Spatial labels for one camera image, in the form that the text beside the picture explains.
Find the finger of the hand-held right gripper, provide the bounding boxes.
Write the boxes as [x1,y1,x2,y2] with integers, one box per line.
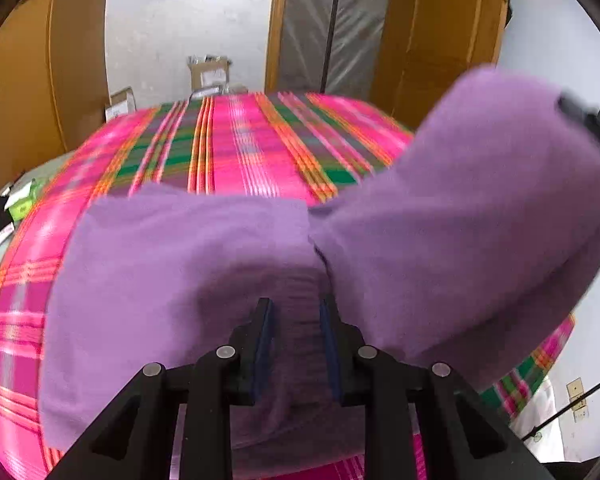
[557,92,600,128]

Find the wooden door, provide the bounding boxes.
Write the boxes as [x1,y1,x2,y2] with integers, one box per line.
[370,0,511,128]

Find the brown cardboard box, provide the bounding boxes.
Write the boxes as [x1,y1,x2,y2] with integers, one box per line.
[186,54,233,96]

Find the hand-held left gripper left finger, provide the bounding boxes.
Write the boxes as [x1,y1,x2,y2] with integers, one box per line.
[45,297,277,480]

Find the wall socket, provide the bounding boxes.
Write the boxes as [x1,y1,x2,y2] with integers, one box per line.
[566,379,590,421]

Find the pink green plaid bed sheet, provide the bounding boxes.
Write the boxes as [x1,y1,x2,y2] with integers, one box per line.
[0,91,576,480]

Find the clear plastic door curtain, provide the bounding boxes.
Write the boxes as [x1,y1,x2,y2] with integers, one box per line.
[280,0,393,96]

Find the large green tissue box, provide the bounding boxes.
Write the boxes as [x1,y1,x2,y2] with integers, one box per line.
[7,180,36,218]

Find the white box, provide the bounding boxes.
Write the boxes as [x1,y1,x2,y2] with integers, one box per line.
[104,87,138,123]

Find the wooden door frame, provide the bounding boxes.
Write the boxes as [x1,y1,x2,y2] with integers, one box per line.
[264,0,293,93]

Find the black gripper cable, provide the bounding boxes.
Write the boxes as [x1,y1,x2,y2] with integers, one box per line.
[522,372,600,441]

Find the wooden wardrobe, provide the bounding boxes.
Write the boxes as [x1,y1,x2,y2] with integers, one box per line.
[0,0,113,191]

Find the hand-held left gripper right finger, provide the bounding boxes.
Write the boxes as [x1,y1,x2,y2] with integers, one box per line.
[319,294,553,480]

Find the purple fleece pants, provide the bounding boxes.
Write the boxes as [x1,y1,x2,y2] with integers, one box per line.
[39,65,600,480]

